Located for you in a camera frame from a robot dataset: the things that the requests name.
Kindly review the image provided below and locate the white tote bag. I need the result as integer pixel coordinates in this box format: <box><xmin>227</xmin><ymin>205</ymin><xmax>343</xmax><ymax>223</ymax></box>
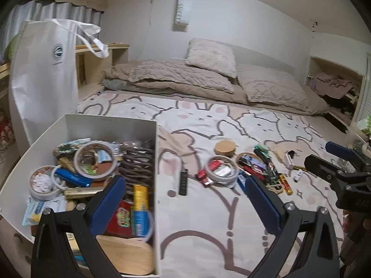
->
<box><xmin>8</xmin><ymin>18</ymin><xmax>110</xmax><ymax>148</ymax></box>

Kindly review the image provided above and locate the clear plastic bin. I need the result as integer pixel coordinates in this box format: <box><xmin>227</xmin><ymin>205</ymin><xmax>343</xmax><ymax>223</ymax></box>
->
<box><xmin>346</xmin><ymin>127</ymin><xmax>371</xmax><ymax>174</ymax></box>

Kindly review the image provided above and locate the red snack packet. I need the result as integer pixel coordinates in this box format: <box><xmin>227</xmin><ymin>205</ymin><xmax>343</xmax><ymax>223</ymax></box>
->
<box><xmin>106</xmin><ymin>200</ymin><xmax>135</xmax><ymax>238</ymax></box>

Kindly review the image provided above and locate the round wooden lid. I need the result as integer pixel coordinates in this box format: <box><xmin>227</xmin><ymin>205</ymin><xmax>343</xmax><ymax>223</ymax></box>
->
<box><xmin>214</xmin><ymin>140</ymin><xmax>236</xmax><ymax>157</ymax></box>

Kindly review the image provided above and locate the brown cable bundle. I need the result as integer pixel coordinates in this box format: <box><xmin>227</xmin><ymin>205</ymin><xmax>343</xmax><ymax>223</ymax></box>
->
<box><xmin>117</xmin><ymin>146</ymin><xmax>155</xmax><ymax>194</ymax></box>

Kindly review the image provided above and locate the green tissue pack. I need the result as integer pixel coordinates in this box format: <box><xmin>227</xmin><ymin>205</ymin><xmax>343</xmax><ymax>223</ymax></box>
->
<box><xmin>358</xmin><ymin>116</ymin><xmax>371</xmax><ymax>135</ymax></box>

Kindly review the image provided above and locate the glossy blue lighter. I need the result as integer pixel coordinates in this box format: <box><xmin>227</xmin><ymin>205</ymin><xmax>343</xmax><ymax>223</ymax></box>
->
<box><xmin>55</xmin><ymin>168</ymin><xmax>92</xmax><ymax>187</ymax></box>

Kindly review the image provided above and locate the yellow blue tube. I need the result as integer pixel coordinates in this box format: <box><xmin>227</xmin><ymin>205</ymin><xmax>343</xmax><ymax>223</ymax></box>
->
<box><xmin>132</xmin><ymin>184</ymin><xmax>150</xmax><ymax>238</ymax></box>

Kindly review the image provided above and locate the gold lighter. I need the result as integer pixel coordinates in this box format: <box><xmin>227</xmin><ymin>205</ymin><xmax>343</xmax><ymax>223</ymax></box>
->
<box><xmin>64</xmin><ymin>187</ymin><xmax>105</xmax><ymax>199</ymax></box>

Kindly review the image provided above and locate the wooden bedside shelf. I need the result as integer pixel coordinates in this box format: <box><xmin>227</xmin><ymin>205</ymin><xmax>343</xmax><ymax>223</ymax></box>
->
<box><xmin>75</xmin><ymin>43</ymin><xmax>130</xmax><ymax>99</ymax></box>

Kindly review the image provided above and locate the small red lighter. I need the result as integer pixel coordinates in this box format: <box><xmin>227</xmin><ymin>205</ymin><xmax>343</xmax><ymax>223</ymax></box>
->
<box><xmin>196</xmin><ymin>171</ymin><xmax>215</xmax><ymax>186</ymax></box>

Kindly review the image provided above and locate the paper filled tape roll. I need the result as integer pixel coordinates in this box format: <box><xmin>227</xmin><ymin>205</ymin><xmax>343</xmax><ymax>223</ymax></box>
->
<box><xmin>29</xmin><ymin>165</ymin><xmax>66</xmax><ymax>201</ymax></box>

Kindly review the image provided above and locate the oval wooden board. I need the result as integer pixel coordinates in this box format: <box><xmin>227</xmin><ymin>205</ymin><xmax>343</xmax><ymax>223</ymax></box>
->
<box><xmin>96</xmin><ymin>235</ymin><xmax>154</xmax><ymax>275</ymax></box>

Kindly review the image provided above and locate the black usb hub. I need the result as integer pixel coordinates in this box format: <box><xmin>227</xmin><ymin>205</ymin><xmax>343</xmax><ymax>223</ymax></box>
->
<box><xmin>178</xmin><ymin>168</ymin><xmax>189</xmax><ymax>196</ymax></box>

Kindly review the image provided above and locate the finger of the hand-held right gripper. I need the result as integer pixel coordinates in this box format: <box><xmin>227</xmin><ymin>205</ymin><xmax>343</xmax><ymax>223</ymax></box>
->
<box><xmin>304</xmin><ymin>154</ymin><xmax>348</xmax><ymax>192</ymax></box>
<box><xmin>325</xmin><ymin>141</ymin><xmax>371</xmax><ymax>165</ymax></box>

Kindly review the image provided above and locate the white cardboard box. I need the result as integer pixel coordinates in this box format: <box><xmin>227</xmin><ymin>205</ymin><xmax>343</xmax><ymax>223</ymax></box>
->
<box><xmin>0</xmin><ymin>114</ymin><xmax>161</xmax><ymax>277</ymax></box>

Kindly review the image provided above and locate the grey curtain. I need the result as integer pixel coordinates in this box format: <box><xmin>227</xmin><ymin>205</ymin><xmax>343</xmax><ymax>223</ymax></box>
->
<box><xmin>0</xmin><ymin>0</ymin><xmax>104</xmax><ymax>61</ymax></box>

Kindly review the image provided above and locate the pink clothes pile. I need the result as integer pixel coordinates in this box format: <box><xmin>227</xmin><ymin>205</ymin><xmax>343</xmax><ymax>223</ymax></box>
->
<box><xmin>310</xmin><ymin>73</ymin><xmax>361</xmax><ymax>99</ymax></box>

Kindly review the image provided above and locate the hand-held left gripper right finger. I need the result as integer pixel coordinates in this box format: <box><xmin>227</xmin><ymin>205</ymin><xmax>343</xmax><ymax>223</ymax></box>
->
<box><xmin>245</xmin><ymin>175</ymin><xmax>340</xmax><ymax>278</ymax></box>

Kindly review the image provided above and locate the clear tape roll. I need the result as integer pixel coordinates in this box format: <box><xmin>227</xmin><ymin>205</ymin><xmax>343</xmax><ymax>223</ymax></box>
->
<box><xmin>204</xmin><ymin>156</ymin><xmax>240</xmax><ymax>183</ymax></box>

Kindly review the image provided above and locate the blue patterned round lid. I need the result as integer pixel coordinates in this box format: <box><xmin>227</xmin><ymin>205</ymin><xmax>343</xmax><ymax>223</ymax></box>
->
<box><xmin>54</xmin><ymin>139</ymin><xmax>93</xmax><ymax>155</ymax></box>

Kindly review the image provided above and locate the green black lighter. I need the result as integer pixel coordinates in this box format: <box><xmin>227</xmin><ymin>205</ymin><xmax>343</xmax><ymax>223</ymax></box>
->
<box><xmin>265</xmin><ymin>162</ymin><xmax>279</xmax><ymax>186</ymax></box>

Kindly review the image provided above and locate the wooden wall cabinet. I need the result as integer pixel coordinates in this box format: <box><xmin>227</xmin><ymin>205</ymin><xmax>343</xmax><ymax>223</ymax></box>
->
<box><xmin>306</xmin><ymin>56</ymin><xmax>365</xmax><ymax>128</ymax></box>

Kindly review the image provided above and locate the hanging white cable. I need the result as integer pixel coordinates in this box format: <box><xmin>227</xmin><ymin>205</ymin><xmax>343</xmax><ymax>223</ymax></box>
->
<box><xmin>143</xmin><ymin>0</ymin><xmax>158</xmax><ymax>61</ymax></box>

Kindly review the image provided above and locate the grey folded sheet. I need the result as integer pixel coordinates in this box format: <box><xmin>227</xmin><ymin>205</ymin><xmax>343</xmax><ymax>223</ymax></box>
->
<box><xmin>101</xmin><ymin>79</ymin><xmax>140</xmax><ymax>92</ymax></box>

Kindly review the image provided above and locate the person's right hand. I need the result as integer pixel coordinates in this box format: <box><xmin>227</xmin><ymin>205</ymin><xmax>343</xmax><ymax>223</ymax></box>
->
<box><xmin>342</xmin><ymin>208</ymin><xmax>355</xmax><ymax>235</ymax></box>

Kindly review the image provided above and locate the bunny printed blanket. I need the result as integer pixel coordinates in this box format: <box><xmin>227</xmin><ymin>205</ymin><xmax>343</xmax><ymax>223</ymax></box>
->
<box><xmin>75</xmin><ymin>94</ymin><xmax>348</xmax><ymax>278</ymax></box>

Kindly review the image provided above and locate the fluffy beige pillow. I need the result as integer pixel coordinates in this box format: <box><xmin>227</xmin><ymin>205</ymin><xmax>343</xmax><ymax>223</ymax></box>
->
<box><xmin>185</xmin><ymin>38</ymin><xmax>237</xmax><ymax>78</ymax></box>

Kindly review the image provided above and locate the beige duvet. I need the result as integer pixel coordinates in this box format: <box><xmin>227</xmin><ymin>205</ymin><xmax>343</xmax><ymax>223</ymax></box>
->
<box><xmin>102</xmin><ymin>63</ymin><xmax>329</xmax><ymax>115</ymax></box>

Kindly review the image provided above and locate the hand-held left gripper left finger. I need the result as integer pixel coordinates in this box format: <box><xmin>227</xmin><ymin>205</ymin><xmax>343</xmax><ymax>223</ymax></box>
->
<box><xmin>30</xmin><ymin>175</ymin><xmax>127</xmax><ymax>278</ymax></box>

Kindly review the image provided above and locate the round printed coaster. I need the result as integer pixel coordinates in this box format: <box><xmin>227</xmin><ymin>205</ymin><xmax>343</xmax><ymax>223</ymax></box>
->
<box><xmin>236</xmin><ymin>152</ymin><xmax>265</xmax><ymax>174</ymax></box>

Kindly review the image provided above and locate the white hanging paper bag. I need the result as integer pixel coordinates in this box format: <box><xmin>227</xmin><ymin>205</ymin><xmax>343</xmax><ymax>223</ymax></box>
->
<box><xmin>174</xmin><ymin>0</ymin><xmax>193</xmax><ymax>31</ymax></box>

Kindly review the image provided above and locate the wide white tape roll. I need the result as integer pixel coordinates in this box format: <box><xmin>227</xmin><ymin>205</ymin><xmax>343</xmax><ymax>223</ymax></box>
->
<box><xmin>73</xmin><ymin>140</ymin><xmax>119</xmax><ymax>179</ymax></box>

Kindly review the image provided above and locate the blue white packet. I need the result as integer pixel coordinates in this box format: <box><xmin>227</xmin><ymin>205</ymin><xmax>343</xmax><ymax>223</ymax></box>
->
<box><xmin>22</xmin><ymin>197</ymin><xmax>67</xmax><ymax>226</ymax></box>

